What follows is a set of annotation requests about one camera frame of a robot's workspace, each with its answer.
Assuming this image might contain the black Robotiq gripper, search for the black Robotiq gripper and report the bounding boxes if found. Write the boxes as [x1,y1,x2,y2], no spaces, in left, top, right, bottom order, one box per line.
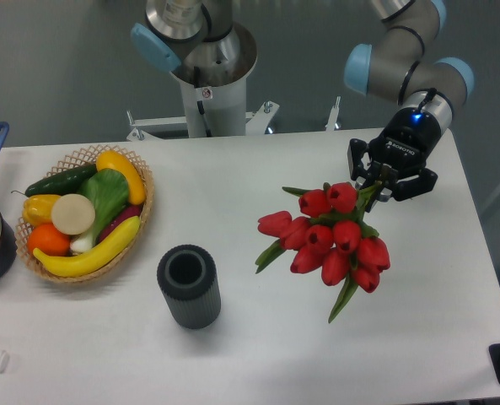
[347,107,440,202]

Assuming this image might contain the red tulip bouquet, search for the red tulip bouquet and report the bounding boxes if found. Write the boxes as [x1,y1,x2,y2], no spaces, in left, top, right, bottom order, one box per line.
[255,168,390,322]

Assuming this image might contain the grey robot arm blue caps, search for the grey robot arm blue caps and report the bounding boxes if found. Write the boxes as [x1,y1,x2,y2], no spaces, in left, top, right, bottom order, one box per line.
[131,1,474,202]

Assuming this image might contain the dark grey ribbed vase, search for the dark grey ribbed vase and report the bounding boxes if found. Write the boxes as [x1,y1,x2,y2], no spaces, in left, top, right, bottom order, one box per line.
[157,245,221,330]

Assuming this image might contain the purple eggplant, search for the purple eggplant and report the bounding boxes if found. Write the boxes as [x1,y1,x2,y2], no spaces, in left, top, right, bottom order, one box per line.
[96,205,142,243]

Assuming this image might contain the yellow squash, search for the yellow squash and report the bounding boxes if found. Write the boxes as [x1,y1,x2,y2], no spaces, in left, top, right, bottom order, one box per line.
[96,150,146,205]

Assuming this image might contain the yellow banana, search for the yellow banana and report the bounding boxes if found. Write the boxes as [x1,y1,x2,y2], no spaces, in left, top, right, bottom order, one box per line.
[33,216,141,278]

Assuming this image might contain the woven wicker basket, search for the woven wicker basket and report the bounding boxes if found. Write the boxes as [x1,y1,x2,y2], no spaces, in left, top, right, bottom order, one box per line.
[15,144,153,283]

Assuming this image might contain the beige round disc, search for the beige round disc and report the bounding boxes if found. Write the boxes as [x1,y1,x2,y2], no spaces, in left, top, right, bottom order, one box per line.
[51,194,95,235]

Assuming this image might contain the green cucumber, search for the green cucumber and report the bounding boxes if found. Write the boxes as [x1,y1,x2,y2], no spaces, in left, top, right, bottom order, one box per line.
[12,164,97,197]

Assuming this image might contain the orange fruit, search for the orange fruit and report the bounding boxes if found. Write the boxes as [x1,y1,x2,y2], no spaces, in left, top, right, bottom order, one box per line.
[27,224,70,257]

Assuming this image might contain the yellow bell pepper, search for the yellow bell pepper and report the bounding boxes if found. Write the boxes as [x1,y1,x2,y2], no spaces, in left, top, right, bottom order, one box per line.
[22,194,61,227]

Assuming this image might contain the white metal base frame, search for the white metal base frame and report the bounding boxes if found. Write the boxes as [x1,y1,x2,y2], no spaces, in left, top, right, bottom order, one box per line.
[126,95,341,142]

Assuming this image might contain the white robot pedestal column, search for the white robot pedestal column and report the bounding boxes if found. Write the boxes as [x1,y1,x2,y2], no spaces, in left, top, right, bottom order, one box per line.
[173,23,257,138]

